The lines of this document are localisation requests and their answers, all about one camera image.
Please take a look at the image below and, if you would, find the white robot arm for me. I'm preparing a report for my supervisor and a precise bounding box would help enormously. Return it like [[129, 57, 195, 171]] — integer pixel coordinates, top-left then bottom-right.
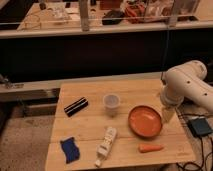
[[160, 60, 213, 123]]

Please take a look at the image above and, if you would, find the black cable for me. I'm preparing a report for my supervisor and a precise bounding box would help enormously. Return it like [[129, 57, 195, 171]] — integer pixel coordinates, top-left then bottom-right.
[[175, 106, 213, 171]]

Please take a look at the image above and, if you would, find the wooden table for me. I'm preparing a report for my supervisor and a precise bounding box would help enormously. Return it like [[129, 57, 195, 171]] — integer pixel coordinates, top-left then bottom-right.
[[44, 78, 197, 171]]

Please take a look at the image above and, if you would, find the black power adapter box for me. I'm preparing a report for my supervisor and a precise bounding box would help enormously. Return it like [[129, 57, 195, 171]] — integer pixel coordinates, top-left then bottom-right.
[[187, 118, 213, 137]]

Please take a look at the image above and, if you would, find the orange carrot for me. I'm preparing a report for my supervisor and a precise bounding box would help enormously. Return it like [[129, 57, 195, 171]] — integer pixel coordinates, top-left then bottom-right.
[[139, 144, 163, 153]]

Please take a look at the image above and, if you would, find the blue cloth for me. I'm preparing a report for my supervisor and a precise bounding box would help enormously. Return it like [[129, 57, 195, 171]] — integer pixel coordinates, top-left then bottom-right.
[[60, 137, 80, 164]]

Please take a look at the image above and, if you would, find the white tube bottle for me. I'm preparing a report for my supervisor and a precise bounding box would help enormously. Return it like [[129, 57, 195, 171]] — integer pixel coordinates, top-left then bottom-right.
[[95, 127, 117, 167]]

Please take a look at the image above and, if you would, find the grey metal post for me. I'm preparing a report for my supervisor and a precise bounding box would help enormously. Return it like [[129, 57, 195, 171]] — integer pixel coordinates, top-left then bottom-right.
[[79, 0, 90, 31]]

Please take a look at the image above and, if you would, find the black rectangular box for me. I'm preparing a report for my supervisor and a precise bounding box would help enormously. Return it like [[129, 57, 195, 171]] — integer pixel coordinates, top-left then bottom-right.
[[64, 97, 88, 117]]

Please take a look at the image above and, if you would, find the red object on bench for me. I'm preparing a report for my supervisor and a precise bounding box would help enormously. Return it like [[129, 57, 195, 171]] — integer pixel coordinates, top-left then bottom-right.
[[125, 4, 145, 24]]

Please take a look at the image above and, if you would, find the orange plate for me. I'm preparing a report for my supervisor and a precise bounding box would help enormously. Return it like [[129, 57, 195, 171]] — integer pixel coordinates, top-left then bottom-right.
[[128, 105, 162, 138]]

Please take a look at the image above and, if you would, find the black bag on bench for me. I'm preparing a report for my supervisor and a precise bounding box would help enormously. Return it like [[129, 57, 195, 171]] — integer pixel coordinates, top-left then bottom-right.
[[102, 10, 124, 25]]

